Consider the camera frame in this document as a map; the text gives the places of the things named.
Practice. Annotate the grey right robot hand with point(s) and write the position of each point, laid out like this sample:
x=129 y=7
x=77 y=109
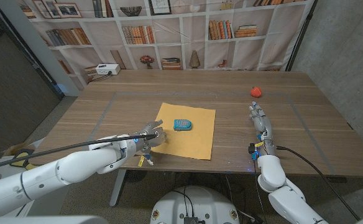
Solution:
x=263 y=124

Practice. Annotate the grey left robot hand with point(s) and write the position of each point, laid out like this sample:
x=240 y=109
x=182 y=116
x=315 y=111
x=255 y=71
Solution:
x=156 y=141

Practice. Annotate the blue oval object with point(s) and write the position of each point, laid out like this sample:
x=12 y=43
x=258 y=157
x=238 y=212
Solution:
x=182 y=124

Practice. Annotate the yellow paper envelope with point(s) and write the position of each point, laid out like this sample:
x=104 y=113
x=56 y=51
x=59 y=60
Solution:
x=194 y=143

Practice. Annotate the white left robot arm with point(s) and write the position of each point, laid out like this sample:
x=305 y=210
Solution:
x=69 y=163

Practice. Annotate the red cap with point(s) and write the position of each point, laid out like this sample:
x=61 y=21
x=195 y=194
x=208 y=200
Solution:
x=256 y=92

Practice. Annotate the yellow and black object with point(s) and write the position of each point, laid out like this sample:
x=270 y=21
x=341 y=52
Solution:
x=21 y=161

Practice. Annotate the dark round floor fixture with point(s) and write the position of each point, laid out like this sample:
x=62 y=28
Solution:
x=136 y=175

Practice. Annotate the grey table leg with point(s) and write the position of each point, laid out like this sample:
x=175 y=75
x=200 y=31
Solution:
x=118 y=193

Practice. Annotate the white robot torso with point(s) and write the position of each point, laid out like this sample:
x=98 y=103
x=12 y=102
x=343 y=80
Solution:
x=212 y=202

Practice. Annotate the white power strip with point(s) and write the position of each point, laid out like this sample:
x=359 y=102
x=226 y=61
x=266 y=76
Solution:
x=107 y=68

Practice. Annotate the black backdrop stand pole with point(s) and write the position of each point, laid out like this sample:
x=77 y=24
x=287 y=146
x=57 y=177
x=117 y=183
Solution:
x=303 y=34

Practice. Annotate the printed bookshelf backdrop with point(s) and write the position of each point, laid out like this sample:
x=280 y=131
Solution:
x=194 y=40

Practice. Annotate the brown cardboard piece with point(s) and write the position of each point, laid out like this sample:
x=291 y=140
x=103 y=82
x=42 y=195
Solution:
x=16 y=147

